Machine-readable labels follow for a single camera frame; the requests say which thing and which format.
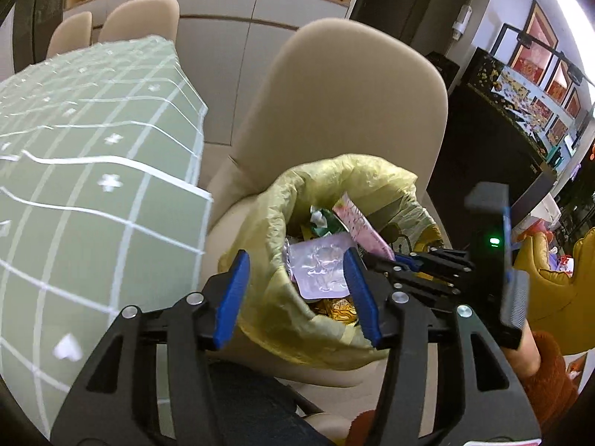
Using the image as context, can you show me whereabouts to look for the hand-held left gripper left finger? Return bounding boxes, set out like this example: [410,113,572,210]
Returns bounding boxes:
[50,250,252,446]

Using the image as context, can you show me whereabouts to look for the white wall device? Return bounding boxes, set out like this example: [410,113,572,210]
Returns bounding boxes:
[453,4,472,40]

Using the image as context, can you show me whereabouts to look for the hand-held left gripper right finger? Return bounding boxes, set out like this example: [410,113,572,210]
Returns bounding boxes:
[342,247,542,446]

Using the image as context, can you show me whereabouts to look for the clear plastic packaging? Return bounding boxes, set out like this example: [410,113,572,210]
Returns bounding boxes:
[288,237,354,299]

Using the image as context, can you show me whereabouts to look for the television screen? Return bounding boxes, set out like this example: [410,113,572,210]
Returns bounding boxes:
[469,46,584,149]

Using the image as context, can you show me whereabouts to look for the yellow glossy cushion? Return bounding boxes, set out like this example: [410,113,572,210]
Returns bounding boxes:
[514,227,595,356]

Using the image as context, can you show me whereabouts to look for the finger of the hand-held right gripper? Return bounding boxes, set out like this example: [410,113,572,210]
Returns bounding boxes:
[395,248,475,275]
[363,252,468,310]

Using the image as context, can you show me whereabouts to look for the black cabinet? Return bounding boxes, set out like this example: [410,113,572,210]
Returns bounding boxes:
[428,51,559,252]

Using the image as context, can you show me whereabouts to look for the pink wrapper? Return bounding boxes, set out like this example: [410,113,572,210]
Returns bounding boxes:
[334,194,396,261]

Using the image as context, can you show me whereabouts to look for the green checked tablecloth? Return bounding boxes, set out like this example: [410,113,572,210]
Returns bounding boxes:
[0,35,215,437]

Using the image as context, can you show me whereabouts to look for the beige dining chair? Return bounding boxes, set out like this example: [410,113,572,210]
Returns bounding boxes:
[202,17,449,428]
[46,12,93,59]
[99,0,180,43]

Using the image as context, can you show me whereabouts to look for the yellow plastic trash bag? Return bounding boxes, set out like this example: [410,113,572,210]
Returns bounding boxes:
[218,153,443,369]

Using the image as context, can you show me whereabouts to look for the person's leg in jeans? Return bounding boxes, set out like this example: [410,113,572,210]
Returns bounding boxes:
[207,360,338,446]

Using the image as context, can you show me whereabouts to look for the orange fuzzy sweater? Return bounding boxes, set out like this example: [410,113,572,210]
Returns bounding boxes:
[346,410,379,446]

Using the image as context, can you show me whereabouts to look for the person's right forearm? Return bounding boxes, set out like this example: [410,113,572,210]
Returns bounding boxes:
[504,327,579,428]

